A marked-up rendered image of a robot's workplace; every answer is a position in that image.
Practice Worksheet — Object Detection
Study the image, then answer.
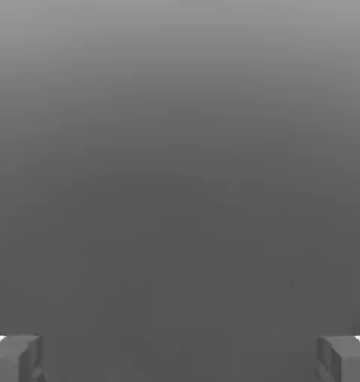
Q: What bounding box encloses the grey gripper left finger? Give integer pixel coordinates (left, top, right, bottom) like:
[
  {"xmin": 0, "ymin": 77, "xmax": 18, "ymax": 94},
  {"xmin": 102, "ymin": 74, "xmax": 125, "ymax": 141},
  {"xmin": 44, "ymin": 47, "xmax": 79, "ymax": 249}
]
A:
[{"xmin": 0, "ymin": 334, "xmax": 46, "ymax": 382}]

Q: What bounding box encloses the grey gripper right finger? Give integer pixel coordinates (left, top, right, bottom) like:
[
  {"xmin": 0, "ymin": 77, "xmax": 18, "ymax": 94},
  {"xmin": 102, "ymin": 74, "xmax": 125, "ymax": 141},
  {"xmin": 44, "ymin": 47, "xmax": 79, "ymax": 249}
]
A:
[{"xmin": 315, "ymin": 334, "xmax": 360, "ymax": 382}]

